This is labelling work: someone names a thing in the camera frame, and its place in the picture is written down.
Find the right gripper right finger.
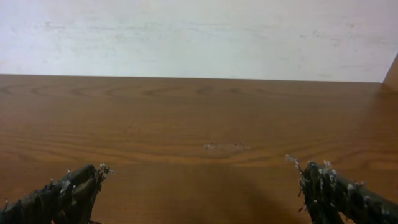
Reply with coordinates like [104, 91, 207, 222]
[285, 154, 397, 224]

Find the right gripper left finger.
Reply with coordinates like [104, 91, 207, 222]
[1, 164, 114, 224]

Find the right cardboard panel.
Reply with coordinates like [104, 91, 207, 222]
[382, 54, 398, 91]

